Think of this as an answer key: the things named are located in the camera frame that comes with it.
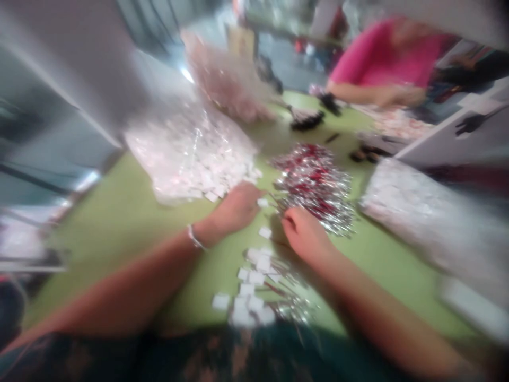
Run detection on person's right hand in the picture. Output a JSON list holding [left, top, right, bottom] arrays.
[[279, 206, 337, 261]]

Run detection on person's left hand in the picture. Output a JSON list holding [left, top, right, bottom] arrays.
[[197, 184, 267, 247]]

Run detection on person's right fingers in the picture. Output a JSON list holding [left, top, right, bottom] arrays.
[[279, 206, 309, 241]]

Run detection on person's left fingers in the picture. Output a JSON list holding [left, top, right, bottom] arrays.
[[238, 184, 267, 218]]

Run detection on pile of silver red tinsel picks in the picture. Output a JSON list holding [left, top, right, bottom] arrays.
[[269, 143, 361, 239]]

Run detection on clear bag of white squares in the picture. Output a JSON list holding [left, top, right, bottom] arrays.
[[124, 99, 264, 206]]

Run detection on pile of white square tags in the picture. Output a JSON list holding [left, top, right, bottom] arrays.
[[211, 246, 319, 329]]

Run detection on pile of black clips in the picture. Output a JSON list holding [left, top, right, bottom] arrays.
[[289, 92, 344, 132]]

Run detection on clear bag of pink pieces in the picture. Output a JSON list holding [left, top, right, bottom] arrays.
[[181, 30, 284, 122]]

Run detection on clear bag of white pieces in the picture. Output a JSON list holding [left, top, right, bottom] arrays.
[[359, 158, 509, 287]]

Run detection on person's body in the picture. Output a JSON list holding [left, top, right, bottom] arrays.
[[0, 318, 402, 382]]

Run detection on white board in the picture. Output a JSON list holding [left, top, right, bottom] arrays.
[[394, 85, 509, 168]]

